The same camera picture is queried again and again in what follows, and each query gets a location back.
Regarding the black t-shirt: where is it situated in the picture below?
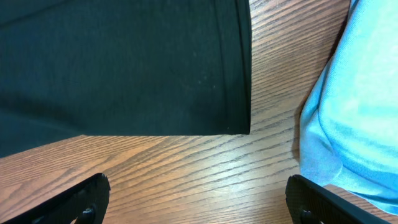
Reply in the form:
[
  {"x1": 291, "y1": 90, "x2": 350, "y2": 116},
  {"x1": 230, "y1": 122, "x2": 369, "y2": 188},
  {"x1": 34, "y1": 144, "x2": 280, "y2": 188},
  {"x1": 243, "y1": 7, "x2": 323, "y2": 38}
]
[{"x1": 1, "y1": 0, "x2": 251, "y2": 157}]

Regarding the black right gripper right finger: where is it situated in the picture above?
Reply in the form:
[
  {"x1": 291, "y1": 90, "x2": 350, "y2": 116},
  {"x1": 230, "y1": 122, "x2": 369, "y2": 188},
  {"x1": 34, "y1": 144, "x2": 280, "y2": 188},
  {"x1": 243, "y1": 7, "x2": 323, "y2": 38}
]
[{"x1": 285, "y1": 175, "x2": 389, "y2": 224}]

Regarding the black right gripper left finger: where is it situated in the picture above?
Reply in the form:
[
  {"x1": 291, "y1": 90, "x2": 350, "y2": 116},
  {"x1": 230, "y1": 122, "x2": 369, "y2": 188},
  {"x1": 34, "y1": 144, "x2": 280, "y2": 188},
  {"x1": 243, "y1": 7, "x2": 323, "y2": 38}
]
[{"x1": 5, "y1": 173, "x2": 111, "y2": 224}]

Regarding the light blue t-shirt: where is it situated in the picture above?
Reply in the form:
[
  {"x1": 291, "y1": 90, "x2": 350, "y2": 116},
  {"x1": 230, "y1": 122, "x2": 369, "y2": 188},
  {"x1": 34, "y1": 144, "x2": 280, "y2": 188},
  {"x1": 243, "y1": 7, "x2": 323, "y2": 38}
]
[{"x1": 299, "y1": 0, "x2": 397, "y2": 215}]

